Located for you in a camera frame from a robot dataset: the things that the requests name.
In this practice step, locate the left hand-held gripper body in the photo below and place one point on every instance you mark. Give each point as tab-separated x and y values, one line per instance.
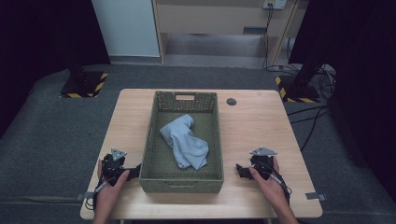
112	166

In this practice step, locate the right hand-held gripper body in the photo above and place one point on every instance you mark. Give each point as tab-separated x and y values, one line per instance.
261	163

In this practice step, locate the green woven basket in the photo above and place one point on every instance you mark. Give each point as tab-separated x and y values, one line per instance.
183	146

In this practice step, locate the light blue cloth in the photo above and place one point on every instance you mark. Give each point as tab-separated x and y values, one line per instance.
185	143

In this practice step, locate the person's left hand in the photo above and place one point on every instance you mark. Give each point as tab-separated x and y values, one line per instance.
110	191

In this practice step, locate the person's right hand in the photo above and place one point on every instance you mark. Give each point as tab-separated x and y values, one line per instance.
272	189

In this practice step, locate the grey tape strip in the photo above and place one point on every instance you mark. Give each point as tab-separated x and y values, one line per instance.
316	196
84	196

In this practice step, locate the dark round table grommet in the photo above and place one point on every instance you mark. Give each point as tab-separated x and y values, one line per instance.
231	101

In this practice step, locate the black stand with striped base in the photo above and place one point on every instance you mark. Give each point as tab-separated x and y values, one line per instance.
82	84
300	88

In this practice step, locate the white cabinet panel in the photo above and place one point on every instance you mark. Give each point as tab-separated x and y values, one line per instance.
127	28

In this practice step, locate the black curtain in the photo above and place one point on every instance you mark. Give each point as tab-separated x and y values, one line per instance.
40	46
361	62

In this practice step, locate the light wooden shelf unit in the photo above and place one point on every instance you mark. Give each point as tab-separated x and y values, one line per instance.
214	21

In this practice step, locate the white wall power outlet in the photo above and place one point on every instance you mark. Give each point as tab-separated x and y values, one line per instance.
275	3

